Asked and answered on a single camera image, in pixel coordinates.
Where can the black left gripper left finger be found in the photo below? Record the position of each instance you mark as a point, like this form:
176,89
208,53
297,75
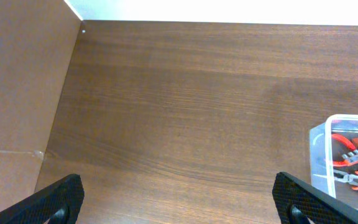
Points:
58,203

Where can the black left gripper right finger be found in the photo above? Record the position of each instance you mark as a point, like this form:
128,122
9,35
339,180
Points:
298,202

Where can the red black cutting pliers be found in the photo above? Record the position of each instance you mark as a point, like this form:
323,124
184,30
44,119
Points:
346,146

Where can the clear plastic container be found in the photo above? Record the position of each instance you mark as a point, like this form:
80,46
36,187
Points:
323,152

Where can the brown cardboard side panel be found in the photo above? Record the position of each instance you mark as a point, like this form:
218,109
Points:
36,43

